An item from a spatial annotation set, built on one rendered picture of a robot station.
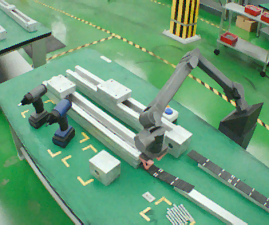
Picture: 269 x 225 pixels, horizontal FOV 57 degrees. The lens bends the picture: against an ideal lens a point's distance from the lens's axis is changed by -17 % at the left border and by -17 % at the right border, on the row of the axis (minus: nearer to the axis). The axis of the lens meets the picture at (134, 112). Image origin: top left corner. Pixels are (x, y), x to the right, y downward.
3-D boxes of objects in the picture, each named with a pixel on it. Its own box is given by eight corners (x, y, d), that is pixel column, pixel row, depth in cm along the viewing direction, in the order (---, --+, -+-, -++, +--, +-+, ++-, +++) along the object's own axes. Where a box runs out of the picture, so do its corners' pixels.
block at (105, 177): (123, 172, 127) (124, 159, 121) (106, 186, 120) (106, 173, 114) (107, 161, 132) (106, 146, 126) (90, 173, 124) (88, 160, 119)
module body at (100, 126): (150, 158, 135) (152, 145, 130) (135, 169, 129) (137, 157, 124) (56, 87, 176) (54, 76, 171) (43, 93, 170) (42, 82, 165)
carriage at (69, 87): (76, 94, 161) (75, 84, 157) (61, 102, 154) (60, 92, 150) (61, 84, 169) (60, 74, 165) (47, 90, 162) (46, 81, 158)
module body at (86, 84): (175, 138, 146) (178, 126, 141) (162, 148, 140) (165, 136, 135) (78, 76, 187) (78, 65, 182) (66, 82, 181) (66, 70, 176)
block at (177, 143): (191, 145, 143) (195, 131, 137) (176, 158, 136) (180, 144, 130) (178, 136, 147) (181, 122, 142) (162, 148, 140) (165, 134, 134)
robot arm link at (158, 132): (168, 128, 114) (157, 121, 117) (156, 136, 110) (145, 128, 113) (166, 141, 118) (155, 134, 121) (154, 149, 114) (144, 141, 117)
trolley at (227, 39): (270, 66, 406) (283, 14, 343) (264, 78, 370) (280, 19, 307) (219, 43, 450) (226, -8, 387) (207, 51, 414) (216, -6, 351)
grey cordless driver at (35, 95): (52, 118, 152) (48, 85, 138) (28, 136, 139) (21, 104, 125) (44, 112, 155) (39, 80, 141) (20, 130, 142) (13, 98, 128)
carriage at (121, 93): (131, 100, 159) (131, 90, 155) (116, 109, 153) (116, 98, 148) (111, 88, 167) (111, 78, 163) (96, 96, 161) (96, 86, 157)
